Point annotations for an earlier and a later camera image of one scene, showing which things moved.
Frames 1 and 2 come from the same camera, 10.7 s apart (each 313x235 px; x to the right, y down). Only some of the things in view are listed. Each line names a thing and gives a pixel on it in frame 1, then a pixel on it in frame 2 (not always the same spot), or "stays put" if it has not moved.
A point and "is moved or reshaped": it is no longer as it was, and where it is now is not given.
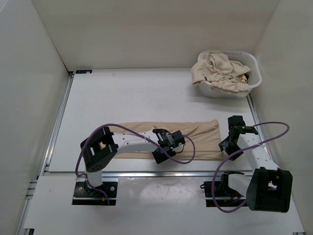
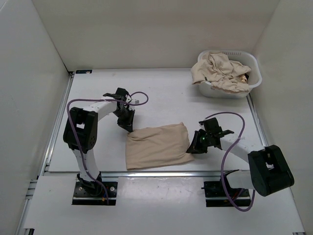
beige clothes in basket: [217, 70] stays put
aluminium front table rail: [133, 175] stays put
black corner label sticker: [83, 71] stays put
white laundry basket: [242, 58] stays put
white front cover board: [143, 203] stays put
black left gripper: [159, 157] -> [127, 124]
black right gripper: [224, 145] -> [194, 147]
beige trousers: [206, 133] is moved or reshaped
